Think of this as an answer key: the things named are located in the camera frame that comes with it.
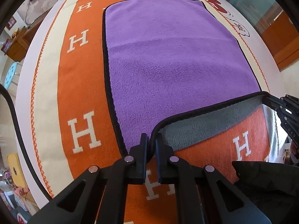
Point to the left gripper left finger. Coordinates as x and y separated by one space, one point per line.
98 195

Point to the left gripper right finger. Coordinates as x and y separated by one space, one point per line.
203 195

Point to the purple grey microfiber towel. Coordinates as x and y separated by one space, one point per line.
163 61

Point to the orange framed glass door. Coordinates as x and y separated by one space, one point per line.
281 38

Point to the yellow plastic stool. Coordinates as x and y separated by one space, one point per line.
16 170

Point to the blue round stool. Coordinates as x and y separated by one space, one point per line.
9 79

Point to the wooden tv cabinet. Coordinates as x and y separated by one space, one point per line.
16 48

